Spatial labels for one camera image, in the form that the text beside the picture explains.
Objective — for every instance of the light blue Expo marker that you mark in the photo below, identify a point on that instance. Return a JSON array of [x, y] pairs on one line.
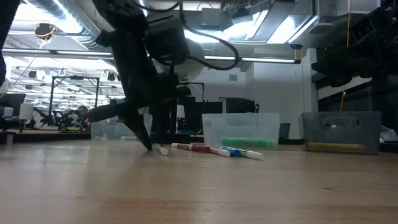
[[162, 150]]

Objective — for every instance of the grey ceiling box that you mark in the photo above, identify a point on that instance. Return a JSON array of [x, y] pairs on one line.
[[214, 18]]

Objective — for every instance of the red Expo marker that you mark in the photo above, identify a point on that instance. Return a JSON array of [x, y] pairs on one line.
[[222, 152]]

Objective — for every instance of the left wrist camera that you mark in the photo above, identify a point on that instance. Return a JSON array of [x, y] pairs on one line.
[[168, 40]]

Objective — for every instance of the person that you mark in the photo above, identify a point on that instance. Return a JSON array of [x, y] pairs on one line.
[[81, 109]]

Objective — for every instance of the background black robot arm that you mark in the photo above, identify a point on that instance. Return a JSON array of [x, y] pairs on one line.
[[43, 116], [65, 119]]

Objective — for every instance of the black table frame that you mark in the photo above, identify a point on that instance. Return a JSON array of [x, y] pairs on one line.
[[46, 138]]

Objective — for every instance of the brown Expo marker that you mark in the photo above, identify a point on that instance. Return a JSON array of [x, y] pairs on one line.
[[180, 146]]

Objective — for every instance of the crumpled clear plastic bag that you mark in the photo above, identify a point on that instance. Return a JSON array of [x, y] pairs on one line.
[[390, 135]]

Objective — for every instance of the thin yellow marker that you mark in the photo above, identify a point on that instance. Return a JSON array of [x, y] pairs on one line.
[[335, 146]]

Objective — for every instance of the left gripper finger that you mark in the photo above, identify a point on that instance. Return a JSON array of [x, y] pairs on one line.
[[136, 124], [147, 119]]

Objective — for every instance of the black ceiling device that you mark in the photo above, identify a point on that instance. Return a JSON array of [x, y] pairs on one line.
[[45, 31]]

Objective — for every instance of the grey plastic bin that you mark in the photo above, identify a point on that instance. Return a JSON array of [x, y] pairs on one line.
[[342, 135]]

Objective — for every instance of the green Expo marker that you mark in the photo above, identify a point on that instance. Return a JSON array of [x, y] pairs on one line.
[[253, 154]]

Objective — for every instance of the black metal rig frame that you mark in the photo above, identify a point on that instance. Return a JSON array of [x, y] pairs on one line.
[[74, 77], [199, 83]]

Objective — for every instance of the long ceiling light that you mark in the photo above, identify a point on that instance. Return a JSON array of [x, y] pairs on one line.
[[273, 59]]

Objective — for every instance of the white cylinder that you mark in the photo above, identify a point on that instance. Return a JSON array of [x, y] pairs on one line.
[[26, 111]]

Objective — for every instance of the green highlighter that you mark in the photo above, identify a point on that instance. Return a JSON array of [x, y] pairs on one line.
[[248, 142]]

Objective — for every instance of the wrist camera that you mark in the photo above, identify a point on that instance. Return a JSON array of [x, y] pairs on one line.
[[168, 40], [362, 27]]

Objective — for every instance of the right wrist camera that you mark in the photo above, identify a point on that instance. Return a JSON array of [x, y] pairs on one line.
[[362, 27]]

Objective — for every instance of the dark computer monitor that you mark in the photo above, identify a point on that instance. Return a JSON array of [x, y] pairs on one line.
[[14, 102]]

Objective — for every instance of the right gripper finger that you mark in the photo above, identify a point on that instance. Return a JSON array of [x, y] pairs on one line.
[[334, 67], [339, 81]]

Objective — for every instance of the clear plastic bin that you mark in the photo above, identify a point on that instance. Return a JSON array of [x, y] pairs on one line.
[[109, 132], [242, 127]]

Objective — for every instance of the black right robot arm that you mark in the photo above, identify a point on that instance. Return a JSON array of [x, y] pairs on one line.
[[388, 31]]

